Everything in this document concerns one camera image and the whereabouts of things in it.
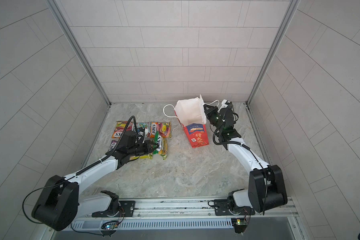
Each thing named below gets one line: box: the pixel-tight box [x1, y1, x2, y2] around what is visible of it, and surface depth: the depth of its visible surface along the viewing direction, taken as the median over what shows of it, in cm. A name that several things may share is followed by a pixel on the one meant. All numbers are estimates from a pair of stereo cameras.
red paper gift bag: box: [174, 94, 209, 148], surface depth 86 cm
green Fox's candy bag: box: [153, 131, 162, 155], surface depth 84 cm
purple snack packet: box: [108, 140, 118, 152], surface depth 93 cm
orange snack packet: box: [150, 122, 172, 138], surface depth 101 cm
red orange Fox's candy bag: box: [111, 121, 133, 138], surface depth 99 cm
